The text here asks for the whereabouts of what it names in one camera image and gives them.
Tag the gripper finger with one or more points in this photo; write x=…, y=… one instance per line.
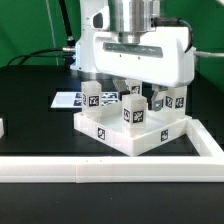
x=159, y=92
x=120, y=85

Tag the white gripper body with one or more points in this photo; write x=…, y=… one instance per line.
x=160, y=57

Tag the white square table top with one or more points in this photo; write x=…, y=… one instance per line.
x=111, y=129

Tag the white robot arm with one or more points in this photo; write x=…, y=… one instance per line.
x=129, y=39

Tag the tag plate with markers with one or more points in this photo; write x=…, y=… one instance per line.
x=74, y=99

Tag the partial white block left edge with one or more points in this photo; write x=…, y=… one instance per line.
x=1, y=128

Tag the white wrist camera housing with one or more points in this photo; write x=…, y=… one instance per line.
x=101, y=19

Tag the white U-shaped fence wall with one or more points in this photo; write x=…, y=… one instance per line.
x=206, y=166

